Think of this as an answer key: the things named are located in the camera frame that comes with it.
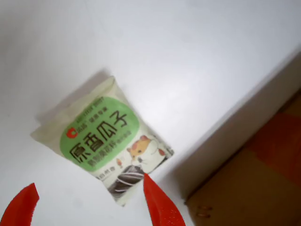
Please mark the green white sunflower seed packet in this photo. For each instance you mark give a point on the green white sunflower seed packet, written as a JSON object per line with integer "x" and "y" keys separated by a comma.
{"x": 101, "y": 136}

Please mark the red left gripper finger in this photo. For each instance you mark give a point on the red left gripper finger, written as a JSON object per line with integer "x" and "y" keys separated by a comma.
{"x": 21, "y": 207}

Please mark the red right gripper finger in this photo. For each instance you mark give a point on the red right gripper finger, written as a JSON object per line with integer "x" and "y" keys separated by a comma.
{"x": 160, "y": 207}

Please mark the brown cardboard box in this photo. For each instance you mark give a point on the brown cardboard box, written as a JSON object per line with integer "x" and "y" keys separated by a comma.
{"x": 247, "y": 188}

